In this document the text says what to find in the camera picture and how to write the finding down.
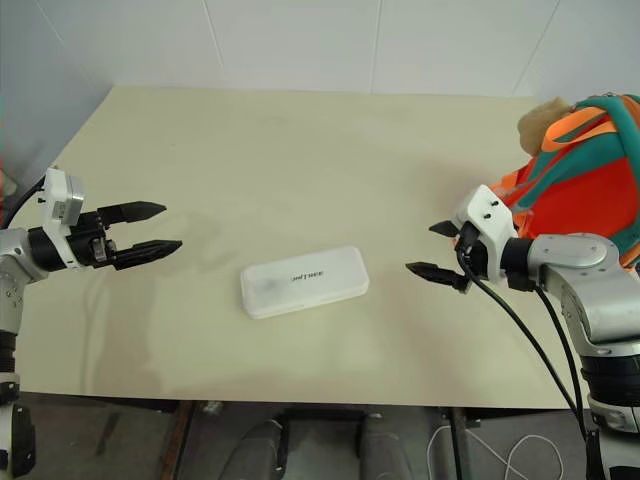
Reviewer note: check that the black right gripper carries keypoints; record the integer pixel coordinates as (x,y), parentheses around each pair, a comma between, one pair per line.
(475,252)

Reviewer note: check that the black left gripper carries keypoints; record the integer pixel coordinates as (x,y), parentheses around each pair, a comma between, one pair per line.
(85,240)

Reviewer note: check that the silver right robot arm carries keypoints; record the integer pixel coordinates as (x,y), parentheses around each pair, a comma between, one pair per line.
(585,270)

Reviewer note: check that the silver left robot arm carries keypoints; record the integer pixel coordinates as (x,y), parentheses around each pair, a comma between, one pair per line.
(15,260)

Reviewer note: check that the white plastic rectangular box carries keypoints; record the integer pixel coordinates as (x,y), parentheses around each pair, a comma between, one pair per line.
(305,282)

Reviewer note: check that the orange and teal fabric bag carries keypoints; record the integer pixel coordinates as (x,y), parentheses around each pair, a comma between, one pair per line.
(595,185)

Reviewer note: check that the beige plush toy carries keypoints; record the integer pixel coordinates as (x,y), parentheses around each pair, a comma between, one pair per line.
(542,125)

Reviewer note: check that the black table leg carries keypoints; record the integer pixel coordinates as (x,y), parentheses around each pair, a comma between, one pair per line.
(457,445)

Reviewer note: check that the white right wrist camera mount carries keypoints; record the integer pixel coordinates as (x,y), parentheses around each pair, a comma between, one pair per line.
(487,215)

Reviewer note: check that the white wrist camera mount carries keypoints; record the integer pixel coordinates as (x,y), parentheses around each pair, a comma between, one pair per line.
(487,215)
(59,200)

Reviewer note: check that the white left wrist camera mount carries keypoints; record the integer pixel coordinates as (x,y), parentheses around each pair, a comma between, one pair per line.
(59,200)

